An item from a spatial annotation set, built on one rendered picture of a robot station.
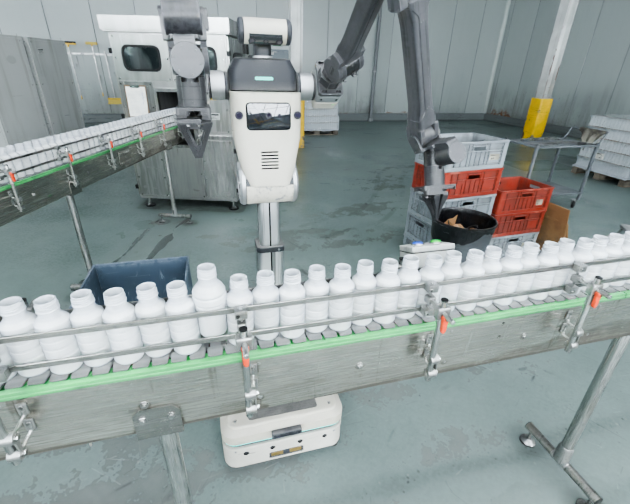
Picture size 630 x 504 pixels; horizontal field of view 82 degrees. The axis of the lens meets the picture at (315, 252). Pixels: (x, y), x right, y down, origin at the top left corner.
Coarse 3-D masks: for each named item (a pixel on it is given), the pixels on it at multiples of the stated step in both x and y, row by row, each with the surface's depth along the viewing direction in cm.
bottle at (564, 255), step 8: (560, 240) 100; (568, 240) 101; (560, 248) 100; (568, 248) 99; (560, 256) 100; (568, 256) 100; (560, 264) 100; (560, 272) 101; (568, 272) 101; (560, 280) 102
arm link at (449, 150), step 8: (440, 136) 104; (416, 144) 103; (432, 144) 101; (440, 144) 98; (448, 144) 96; (456, 144) 97; (416, 152) 105; (440, 152) 99; (448, 152) 96; (456, 152) 97; (464, 152) 98; (440, 160) 100; (448, 160) 98; (456, 160) 97
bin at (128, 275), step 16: (96, 272) 126; (112, 272) 127; (128, 272) 129; (144, 272) 130; (160, 272) 132; (176, 272) 134; (80, 288) 111; (96, 288) 124; (128, 288) 132; (160, 288) 135; (192, 288) 137
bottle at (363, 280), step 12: (360, 264) 84; (372, 264) 85; (360, 276) 85; (372, 276) 86; (360, 288) 85; (372, 288) 86; (360, 300) 87; (372, 300) 88; (360, 312) 88; (372, 312) 90; (360, 324) 90
